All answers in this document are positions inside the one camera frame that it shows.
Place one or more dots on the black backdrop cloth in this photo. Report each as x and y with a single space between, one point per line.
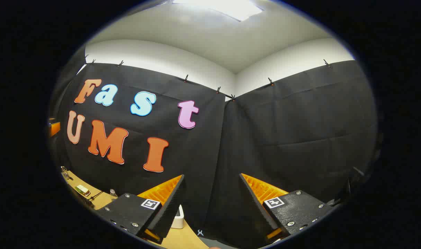
203 148

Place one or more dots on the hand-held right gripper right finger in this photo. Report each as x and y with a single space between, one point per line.
259 211

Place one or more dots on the row of black cloth clips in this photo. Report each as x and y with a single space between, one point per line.
186 79

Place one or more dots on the sandwich with lettuce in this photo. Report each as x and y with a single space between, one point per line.
82 189

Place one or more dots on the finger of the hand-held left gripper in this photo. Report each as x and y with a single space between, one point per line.
54 128

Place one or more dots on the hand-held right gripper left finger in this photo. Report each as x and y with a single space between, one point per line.
170 207

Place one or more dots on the ceiling light panel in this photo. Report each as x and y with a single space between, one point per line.
224 7

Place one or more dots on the white toaster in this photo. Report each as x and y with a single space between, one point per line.
178 218

